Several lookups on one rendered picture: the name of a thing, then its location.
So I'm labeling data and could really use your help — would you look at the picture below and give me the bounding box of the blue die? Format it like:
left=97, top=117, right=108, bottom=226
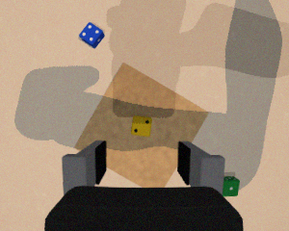
left=79, top=22, right=105, bottom=48

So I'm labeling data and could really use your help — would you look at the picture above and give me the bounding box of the green die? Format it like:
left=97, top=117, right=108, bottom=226
left=223, top=176, right=240, bottom=196

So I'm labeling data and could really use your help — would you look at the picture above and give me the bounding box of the yellow die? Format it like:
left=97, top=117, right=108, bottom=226
left=131, top=115, right=152, bottom=137

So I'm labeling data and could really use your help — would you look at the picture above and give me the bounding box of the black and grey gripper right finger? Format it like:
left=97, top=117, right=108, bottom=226
left=177, top=141, right=225, bottom=195

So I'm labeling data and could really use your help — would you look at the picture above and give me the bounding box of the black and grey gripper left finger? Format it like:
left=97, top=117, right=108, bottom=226
left=62, top=141, right=107, bottom=195

